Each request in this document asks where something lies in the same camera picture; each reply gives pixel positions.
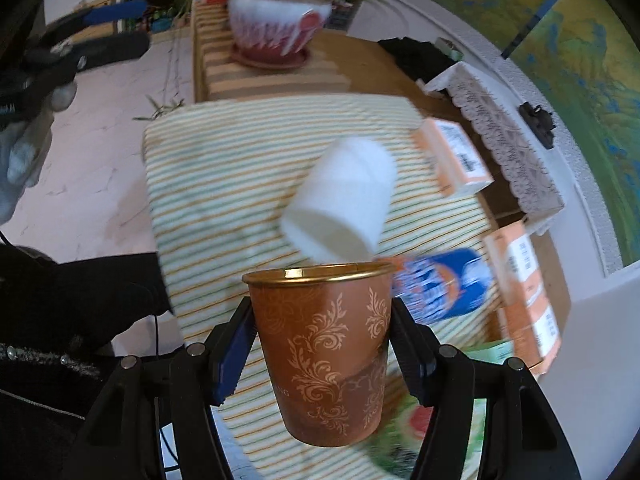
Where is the brown patterned paper cup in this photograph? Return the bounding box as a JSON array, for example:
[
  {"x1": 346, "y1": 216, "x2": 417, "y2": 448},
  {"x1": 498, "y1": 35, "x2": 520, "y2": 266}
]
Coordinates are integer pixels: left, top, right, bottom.
[{"x1": 242, "y1": 261, "x2": 394, "y2": 448}]

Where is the white paper cup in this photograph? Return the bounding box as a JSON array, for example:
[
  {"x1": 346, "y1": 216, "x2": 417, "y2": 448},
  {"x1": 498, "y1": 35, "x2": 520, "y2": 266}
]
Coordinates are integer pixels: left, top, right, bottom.
[{"x1": 280, "y1": 136, "x2": 397, "y2": 263}]

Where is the gloved left hand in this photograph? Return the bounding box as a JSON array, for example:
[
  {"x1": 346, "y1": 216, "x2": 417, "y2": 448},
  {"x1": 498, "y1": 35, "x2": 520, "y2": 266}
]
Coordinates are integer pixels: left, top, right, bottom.
[{"x1": 0, "y1": 81, "x2": 77, "y2": 224}]

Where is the orange tissue pack double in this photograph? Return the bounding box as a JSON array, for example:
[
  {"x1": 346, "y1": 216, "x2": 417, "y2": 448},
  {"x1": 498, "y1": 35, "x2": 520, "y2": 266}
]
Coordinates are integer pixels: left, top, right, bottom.
[{"x1": 484, "y1": 221, "x2": 561, "y2": 377}]

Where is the wooden slatted bench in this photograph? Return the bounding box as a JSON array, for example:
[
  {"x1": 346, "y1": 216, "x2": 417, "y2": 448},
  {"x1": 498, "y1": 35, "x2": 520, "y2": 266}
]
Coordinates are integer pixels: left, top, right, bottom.
[{"x1": 191, "y1": 3, "x2": 350, "y2": 103}]

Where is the red white flower pot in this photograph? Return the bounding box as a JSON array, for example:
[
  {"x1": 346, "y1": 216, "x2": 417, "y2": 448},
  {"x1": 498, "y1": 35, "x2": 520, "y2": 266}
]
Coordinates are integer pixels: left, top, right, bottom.
[{"x1": 228, "y1": 0, "x2": 332, "y2": 70}]

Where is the blue orange soda bottle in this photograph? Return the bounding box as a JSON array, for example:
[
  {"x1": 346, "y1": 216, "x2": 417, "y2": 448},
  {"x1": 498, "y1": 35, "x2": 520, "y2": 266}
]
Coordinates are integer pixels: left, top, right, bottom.
[{"x1": 390, "y1": 248, "x2": 494, "y2": 325}]

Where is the striped yellow green tablecloth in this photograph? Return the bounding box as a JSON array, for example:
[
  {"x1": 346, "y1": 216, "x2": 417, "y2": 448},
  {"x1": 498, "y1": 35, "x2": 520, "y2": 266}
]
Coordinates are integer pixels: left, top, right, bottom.
[{"x1": 144, "y1": 93, "x2": 491, "y2": 479}]

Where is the white lace covered shelf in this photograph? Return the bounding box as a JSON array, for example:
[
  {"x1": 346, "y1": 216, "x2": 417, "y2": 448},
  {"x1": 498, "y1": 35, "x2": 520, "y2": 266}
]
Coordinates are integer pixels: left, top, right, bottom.
[{"x1": 422, "y1": 62, "x2": 567, "y2": 235}]

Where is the orange tissue pack single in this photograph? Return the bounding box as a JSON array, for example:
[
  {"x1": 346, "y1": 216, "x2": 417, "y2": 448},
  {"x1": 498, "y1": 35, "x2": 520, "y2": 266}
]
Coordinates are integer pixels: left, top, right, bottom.
[{"x1": 411, "y1": 117, "x2": 494, "y2": 200}]

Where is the black cloth on table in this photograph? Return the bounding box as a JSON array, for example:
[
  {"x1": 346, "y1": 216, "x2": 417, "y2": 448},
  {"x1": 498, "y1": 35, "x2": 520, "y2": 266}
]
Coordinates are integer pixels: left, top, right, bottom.
[{"x1": 378, "y1": 37, "x2": 456, "y2": 82}]

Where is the black teapot ornament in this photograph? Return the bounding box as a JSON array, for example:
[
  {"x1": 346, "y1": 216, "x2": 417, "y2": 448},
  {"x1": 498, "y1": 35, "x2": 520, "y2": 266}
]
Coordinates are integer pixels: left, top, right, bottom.
[{"x1": 518, "y1": 102, "x2": 555, "y2": 150}]

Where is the green landscape wall painting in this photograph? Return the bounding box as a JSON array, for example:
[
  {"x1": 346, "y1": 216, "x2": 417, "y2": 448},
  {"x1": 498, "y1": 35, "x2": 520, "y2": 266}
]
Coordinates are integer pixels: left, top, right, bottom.
[{"x1": 432, "y1": 0, "x2": 639, "y2": 266}]

